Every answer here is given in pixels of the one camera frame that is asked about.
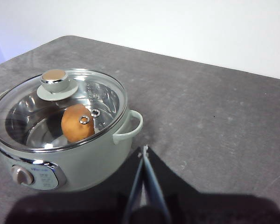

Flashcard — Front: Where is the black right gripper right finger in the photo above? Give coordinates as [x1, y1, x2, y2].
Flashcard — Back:
[144, 145, 280, 224]

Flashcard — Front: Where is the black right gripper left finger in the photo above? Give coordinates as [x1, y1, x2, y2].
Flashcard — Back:
[4, 147, 145, 224]

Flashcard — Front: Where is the brown potato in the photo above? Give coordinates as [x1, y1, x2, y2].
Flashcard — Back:
[61, 104, 96, 144]

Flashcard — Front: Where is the glass lid with green knob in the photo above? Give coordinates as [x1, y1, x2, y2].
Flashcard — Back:
[0, 68, 129, 154]

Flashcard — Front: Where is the pale green electric pot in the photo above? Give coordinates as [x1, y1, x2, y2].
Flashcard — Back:
[0, 68, 144, 193]

